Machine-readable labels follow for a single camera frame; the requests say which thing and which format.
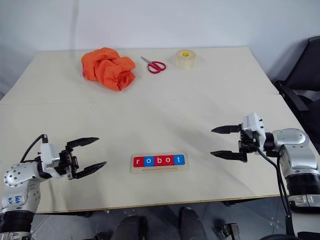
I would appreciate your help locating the wooden letter tray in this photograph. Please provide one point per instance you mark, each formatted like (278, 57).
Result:
(160, 170)

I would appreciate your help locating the clear tape roll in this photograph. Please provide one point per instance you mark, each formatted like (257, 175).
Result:
(185, 60)

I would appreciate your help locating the black chair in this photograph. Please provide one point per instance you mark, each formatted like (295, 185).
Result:
(305, 82)

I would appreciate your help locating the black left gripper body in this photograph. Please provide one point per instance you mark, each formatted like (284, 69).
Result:
(70, 162)

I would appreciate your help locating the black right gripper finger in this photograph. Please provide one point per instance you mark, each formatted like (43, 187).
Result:
(230, 155)
(226, 129)

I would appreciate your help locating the blue letter t block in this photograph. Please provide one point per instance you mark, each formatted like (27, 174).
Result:
(179, 160)

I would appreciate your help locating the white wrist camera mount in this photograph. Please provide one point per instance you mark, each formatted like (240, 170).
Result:
(253, 123)
(50, 157)

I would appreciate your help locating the red letter b block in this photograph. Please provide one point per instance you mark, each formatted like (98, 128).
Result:
(158, 161)

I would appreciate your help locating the blue letter o block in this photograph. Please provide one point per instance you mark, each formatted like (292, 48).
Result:
(148, 161)

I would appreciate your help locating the black metal floor bracket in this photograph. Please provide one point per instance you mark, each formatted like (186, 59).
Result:
(228, 232)

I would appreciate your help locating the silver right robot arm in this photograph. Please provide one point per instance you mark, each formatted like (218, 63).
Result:
(297, 160)

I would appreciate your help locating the crumpled orange cloth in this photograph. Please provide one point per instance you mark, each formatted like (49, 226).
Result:
(106, 67)

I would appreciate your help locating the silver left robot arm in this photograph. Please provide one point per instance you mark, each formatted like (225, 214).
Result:
(22, 185)

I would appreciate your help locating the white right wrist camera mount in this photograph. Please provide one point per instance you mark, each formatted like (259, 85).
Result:
(253, 123)

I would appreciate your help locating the red letter o block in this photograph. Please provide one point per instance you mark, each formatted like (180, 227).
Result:
(168, 160)

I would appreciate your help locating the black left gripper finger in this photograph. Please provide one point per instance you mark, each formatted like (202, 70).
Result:
(83, 142)
(91, 170)

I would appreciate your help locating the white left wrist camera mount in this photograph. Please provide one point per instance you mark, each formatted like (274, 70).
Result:
(50, 157)

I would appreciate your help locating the red letter r block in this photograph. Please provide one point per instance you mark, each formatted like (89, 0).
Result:
(138, 162)

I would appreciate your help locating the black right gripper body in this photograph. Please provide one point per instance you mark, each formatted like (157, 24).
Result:
(248, 145)

